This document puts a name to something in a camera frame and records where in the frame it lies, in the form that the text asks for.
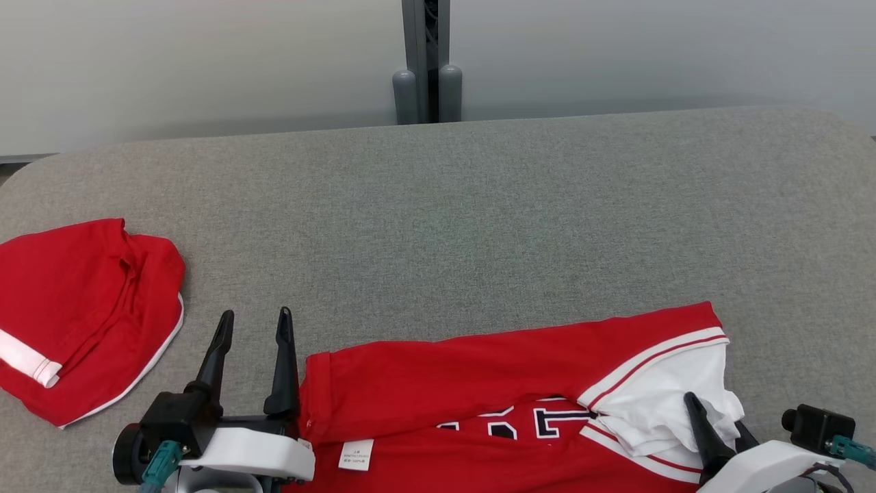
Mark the red lettered jersey top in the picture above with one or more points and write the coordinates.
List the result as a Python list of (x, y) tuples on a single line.
[(445, 383)]

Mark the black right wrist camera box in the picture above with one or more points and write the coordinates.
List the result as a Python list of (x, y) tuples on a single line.
[(814, 426)]

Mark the grey partition post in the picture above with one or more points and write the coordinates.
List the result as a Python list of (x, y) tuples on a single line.
[(426, 68)]

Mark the red shorts white trim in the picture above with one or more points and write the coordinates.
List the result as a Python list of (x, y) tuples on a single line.
[(75, 308)]

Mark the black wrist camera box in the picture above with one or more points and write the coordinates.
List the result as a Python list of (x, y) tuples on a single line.
[(178, 418), (814, 426)]

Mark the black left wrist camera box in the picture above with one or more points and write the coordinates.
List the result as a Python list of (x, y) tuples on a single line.
[(178, 418)]

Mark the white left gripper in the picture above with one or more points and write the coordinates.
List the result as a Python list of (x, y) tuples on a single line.
[(253, 452)]

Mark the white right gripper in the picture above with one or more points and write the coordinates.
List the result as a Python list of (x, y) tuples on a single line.
[(753, 465)]

